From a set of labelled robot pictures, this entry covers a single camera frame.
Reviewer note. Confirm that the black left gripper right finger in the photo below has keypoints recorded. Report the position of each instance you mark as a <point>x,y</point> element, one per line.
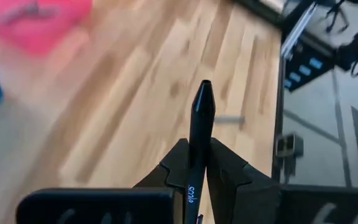
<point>238,186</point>

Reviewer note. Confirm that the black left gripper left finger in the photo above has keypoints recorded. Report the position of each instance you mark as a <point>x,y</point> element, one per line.
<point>172,171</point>

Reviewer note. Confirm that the black pen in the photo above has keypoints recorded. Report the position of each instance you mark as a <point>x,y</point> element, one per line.
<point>202,124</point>

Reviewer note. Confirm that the pink plastic bin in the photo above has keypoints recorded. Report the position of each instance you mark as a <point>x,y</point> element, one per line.
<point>42,34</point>

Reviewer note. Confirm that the black table-level camera mount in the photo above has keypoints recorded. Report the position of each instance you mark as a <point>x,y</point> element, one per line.
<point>289,144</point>

